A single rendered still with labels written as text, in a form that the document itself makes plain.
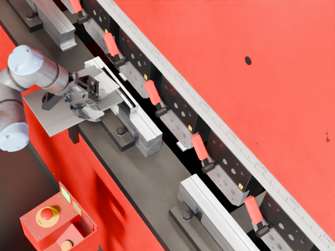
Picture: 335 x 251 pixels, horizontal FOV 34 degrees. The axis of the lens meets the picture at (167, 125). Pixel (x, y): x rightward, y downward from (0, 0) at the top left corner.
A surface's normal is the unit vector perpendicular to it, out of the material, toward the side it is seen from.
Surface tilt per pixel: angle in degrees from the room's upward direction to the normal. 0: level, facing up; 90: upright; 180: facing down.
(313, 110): 90
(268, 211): 90
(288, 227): 90
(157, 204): 0
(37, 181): 0
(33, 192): 0
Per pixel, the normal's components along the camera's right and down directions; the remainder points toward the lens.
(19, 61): -0.48, -0.34
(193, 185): 0.08, -0.59
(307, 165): -0.81, 0.43
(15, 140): 0.29, 0.79
